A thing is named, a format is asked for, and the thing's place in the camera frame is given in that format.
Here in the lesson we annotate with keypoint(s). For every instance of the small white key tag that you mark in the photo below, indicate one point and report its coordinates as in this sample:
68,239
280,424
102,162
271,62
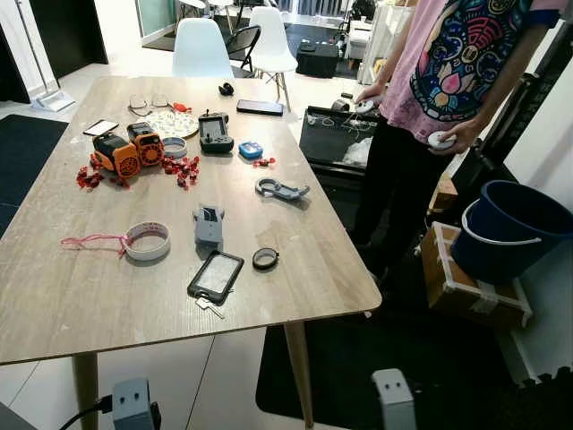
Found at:
204,303

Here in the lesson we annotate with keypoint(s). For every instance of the orange black boxy device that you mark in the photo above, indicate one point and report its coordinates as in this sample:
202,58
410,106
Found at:
145,143

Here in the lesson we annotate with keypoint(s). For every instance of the black smartphone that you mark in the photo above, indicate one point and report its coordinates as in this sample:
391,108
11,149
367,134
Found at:
260,107

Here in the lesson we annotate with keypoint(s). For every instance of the black handheld remote controller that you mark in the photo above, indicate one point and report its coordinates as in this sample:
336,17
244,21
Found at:
215,134

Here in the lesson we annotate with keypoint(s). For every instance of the white cabinet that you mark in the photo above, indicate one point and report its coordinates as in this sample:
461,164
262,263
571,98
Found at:
385,40

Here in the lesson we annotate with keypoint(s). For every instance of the black storage bin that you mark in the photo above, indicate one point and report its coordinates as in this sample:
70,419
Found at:
322,134

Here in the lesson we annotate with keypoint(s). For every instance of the small black mouse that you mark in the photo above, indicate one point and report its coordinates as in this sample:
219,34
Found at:
226,89

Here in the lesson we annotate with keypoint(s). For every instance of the round patterned coaster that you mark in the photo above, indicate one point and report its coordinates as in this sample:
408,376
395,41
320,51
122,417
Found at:
175,121

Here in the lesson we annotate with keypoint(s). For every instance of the person's left hand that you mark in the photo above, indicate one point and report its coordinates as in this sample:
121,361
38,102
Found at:
466,134

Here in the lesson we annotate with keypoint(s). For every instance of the white shell chair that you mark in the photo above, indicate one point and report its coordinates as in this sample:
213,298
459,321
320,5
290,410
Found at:
271,40

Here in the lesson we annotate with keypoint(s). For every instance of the light wooden table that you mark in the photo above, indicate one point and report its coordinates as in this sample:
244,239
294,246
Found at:
107,296

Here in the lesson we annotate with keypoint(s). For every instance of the thin-framed eyeglasses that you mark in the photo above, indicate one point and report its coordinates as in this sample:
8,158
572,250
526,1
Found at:
132,100

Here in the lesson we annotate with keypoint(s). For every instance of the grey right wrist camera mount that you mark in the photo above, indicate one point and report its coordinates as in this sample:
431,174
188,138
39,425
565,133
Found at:
394,403

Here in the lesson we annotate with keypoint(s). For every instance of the grey plastic hand tool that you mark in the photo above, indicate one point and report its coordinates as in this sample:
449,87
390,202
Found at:
291,191

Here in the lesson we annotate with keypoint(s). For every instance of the dark blue bucket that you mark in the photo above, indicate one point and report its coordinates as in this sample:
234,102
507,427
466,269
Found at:
501,260

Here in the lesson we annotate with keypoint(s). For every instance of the white round hand controller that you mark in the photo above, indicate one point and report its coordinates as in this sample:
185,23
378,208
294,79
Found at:
439,141
365,107

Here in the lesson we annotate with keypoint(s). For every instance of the white-screen smartphone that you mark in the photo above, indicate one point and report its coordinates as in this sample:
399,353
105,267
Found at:
100,127

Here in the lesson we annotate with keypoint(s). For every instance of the white tape roll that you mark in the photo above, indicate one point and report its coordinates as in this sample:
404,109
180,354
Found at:
143,253

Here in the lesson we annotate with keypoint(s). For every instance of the small brown cardboard box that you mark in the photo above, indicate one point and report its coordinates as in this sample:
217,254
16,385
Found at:
443,195

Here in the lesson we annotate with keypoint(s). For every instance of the black ottoman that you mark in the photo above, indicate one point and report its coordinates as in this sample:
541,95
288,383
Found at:
318,61

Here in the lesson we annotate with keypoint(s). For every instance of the black rug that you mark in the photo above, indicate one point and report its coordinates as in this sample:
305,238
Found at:
27,157

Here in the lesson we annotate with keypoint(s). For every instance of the black foam floor mat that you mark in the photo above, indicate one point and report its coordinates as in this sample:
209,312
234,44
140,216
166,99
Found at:
430,376

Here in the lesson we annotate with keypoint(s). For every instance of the white stand base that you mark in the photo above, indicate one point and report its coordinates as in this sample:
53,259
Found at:
55,100

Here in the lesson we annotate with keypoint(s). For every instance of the person in pink patterned shirt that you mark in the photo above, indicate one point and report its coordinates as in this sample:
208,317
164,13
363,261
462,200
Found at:
403,197

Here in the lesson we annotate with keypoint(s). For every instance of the small red pieces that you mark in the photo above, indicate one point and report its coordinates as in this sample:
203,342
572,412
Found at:
264,162

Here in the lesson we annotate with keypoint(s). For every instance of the grey boxy gadget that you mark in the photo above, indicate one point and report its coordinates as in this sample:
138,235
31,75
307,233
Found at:
209,231

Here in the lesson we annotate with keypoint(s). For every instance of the small grey tape roll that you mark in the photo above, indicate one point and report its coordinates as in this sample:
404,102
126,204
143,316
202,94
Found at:
175,154

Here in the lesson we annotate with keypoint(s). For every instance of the light blue shell chair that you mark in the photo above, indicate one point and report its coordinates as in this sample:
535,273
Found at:
201,49

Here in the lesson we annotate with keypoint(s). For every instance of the orange black device with fan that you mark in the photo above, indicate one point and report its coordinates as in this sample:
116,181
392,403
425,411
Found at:
116,154

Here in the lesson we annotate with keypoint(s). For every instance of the black framed card holder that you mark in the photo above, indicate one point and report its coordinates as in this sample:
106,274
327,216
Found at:
216,276

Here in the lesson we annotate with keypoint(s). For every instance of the black metal frame machine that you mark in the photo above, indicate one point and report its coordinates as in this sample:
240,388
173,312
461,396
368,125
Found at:
528,98

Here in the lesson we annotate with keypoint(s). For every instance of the small blue gadget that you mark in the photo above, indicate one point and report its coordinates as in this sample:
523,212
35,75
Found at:
251,150

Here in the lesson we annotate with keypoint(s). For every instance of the black frame chair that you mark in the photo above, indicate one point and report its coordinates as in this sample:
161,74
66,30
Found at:
246,38

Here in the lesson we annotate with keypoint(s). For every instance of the small red orange trinket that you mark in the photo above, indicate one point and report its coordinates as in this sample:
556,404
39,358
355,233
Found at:
182,107

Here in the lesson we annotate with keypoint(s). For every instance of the person's right hand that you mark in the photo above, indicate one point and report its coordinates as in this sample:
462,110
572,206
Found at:
369,93

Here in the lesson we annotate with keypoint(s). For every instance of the taped brown cardboard box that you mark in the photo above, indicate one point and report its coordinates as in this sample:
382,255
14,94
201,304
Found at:
457,291

